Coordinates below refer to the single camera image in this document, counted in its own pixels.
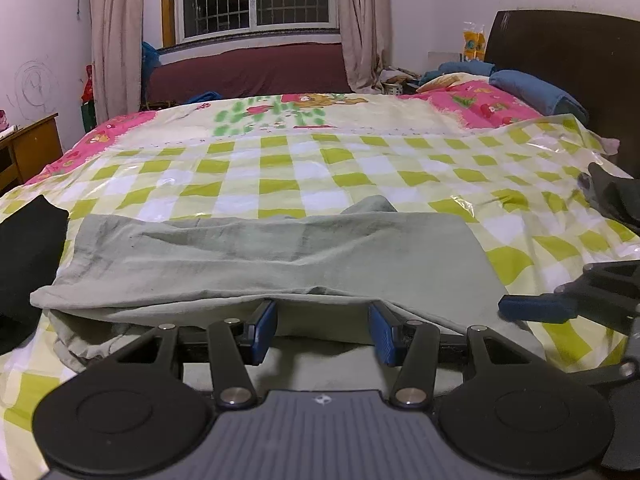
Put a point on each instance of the light green pants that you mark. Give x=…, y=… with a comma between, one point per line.
x=250, y=250

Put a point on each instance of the dark wooden headboard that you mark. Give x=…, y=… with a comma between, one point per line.
x=575, y=50

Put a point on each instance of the folded blue cloth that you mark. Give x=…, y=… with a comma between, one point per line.
x=465, y=67

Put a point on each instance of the yellow printed pillow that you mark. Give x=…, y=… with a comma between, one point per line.
x=450, y=82

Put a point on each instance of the pile of bedside clutter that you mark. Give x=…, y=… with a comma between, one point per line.
x=397, y=82

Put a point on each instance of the dark grey cloth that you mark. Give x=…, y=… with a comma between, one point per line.
x=615, y=195

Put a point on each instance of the rolled blue blanket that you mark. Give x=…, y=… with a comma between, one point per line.
x=535, y=90

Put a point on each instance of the wooden desk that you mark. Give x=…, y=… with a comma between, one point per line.
x=35, y=145

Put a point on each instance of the orange snack packet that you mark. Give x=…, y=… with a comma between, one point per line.
x=474, y=42

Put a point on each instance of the small blue cloth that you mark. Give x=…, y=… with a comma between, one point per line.
x=204, y=98

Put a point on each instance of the maroon window seat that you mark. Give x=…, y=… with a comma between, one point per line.
x=250, y=70

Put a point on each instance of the black folded cloth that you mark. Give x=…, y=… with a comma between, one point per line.
x=25, y=260

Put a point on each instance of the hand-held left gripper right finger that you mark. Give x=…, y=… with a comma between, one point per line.
x=384, y=332

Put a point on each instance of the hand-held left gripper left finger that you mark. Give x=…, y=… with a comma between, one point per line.
x=262, y=330

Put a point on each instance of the beige curtain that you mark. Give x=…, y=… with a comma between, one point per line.
x=362, y=20
x=117, y=35

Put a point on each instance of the blue plastic bag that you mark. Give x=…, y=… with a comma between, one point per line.
x=150, y=55

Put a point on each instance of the red green bag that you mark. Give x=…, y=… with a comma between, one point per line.
x=89, y=100

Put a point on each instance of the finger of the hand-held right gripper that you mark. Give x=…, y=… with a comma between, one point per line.
x=610, y=372
x=535, y=307

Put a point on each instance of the pale pink cloth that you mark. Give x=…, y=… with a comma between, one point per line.
x=610, y=146

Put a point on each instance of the cartoon printed bed sheet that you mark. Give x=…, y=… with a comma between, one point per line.
x=250, y=115

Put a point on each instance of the green white checked plastic sheet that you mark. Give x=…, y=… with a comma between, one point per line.
x=350, y=170

